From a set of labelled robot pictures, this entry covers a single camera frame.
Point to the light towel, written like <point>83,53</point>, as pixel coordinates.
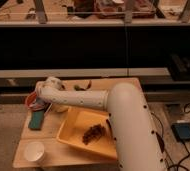
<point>37,104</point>

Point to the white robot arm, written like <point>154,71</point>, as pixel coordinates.
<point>132,125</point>

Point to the red bowl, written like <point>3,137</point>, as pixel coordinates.
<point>30,98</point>

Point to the dark green object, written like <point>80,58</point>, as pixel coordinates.
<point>78,88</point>

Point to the yellow plastic tray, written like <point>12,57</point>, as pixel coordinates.
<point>77,122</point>

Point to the dark brown crumbs pile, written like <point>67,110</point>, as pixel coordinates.
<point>93,133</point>

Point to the green sponge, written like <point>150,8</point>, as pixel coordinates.
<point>36,120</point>

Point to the white paper cup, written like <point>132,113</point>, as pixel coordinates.
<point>34,151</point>

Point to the black foot pedal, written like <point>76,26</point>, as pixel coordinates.
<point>181,131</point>

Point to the wooden shelf bench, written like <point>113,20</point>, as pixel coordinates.
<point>94,13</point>

